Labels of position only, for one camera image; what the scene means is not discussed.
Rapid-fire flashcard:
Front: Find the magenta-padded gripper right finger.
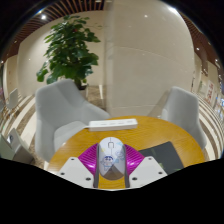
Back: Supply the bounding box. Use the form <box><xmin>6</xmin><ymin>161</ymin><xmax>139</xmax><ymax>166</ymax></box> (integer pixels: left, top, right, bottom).
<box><xmin>123</xmin><ymin>143</ymin><xmax>168</xmax><ymax>189</ymax></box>

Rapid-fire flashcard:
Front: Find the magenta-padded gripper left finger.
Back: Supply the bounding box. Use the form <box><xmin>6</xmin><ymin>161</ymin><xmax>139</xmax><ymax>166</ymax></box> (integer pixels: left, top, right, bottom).
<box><xmin>58</xmin><ymin>143</ymin><xmax>100</xmax><ymax>189</ymax></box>

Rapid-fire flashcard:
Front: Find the white cartoon-print computer mouse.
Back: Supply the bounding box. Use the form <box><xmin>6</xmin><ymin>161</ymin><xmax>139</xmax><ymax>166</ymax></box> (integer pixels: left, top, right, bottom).
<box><xmin>96</xmin><ymin>136</ymin><xmax>127</xmax><ymax>181</ymax></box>

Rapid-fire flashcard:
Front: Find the black square mouse pad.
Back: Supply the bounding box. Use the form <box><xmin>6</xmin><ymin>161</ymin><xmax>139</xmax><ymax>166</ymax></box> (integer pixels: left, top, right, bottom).
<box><xmin>138</xmin><ymin>141</ymin><xmax>185</xmax><ymax>175</ymax></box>

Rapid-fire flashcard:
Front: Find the white power strip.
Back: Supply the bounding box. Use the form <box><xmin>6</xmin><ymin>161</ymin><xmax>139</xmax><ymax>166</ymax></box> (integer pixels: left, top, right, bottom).
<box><xmin>88</xmin><ymin>118</ymin><xmax>139</xmax><ymax>132</ymax></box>

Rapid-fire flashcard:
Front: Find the grey upholstered armchair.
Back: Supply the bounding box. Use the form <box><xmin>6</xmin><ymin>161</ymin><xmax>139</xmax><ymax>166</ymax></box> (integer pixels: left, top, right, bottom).
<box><xmin>34</xmin><ymin>78</ymin><xmax>112</xmax><ymax>163</ymax></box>
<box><xmin>157</xmin><ymin>86</ymin><xmax>208</xmax><ymax>151</ymax></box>

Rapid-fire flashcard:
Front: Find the white chair with wooden legs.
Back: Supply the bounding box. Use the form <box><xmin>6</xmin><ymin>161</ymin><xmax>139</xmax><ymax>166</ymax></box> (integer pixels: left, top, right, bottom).
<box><xmin>4</xmin><ymin>88</ymin><xmax>19</xmax><ymax>114</ymax></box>

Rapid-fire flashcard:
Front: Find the green potted plant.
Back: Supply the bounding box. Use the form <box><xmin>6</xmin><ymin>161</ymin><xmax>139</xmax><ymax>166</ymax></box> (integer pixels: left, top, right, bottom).
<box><xmin>36</xmin><ymin>14</ymin><xmax>101</xmax><ymax>89</ymax></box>

